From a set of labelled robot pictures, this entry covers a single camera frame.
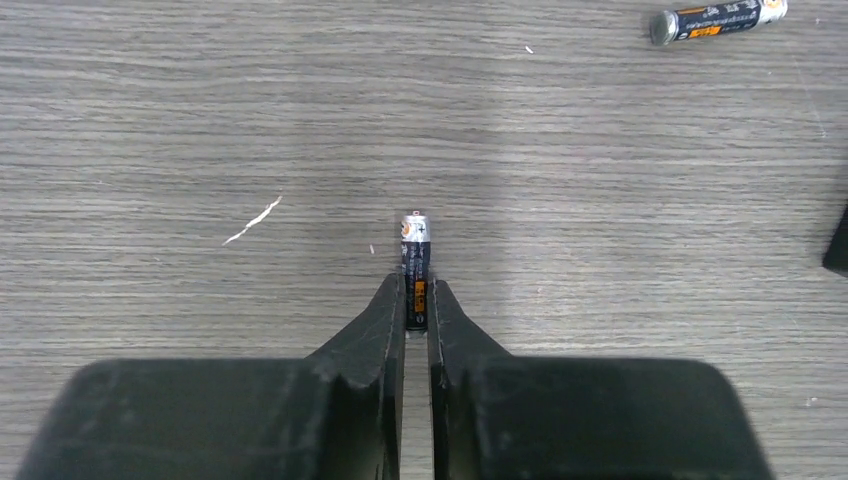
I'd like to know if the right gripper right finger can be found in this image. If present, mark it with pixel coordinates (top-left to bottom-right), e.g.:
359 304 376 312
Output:
428 280 773 479

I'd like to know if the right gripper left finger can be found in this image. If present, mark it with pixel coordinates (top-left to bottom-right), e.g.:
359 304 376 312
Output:
18 274 404 479

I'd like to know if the AAA battery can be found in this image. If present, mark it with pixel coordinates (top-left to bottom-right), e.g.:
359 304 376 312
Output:
648 0 789 46
400 211 431 331

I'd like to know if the black square display box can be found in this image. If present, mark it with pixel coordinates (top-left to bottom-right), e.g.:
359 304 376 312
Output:
821 207 848 277

